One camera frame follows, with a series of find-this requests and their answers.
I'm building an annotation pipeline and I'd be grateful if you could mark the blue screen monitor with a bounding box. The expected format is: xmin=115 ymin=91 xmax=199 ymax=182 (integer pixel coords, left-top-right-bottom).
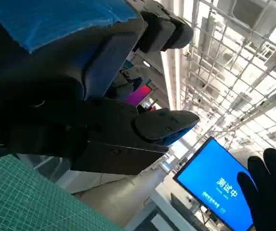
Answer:
xmin=172 ymin=136 xmax=258 ymax=231

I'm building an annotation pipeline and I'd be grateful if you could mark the green cutting mat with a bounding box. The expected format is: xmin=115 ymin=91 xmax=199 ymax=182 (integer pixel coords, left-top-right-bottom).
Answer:
xmin=0 ymin=154 xmax=124 ymax=231

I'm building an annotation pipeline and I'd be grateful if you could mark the white wire grid panel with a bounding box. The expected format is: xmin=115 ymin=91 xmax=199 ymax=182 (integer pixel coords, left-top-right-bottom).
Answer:
xmin=176 ymin=0 xmax=276 ymax=154

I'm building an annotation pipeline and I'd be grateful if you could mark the pink purple screen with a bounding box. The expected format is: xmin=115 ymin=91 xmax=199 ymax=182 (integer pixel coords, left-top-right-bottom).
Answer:
xmin=125 ymin=84 xmax=153 ymax=106

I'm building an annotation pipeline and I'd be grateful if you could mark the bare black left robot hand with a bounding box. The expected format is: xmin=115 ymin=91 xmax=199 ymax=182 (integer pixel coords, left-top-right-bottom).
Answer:
xmin=0 ymin=0 xmax=200 ymax=176

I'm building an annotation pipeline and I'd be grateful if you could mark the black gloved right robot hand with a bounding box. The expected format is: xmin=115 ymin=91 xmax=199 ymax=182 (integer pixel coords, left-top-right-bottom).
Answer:
xmin=237 ymin=148 xmax=276 ymax=231

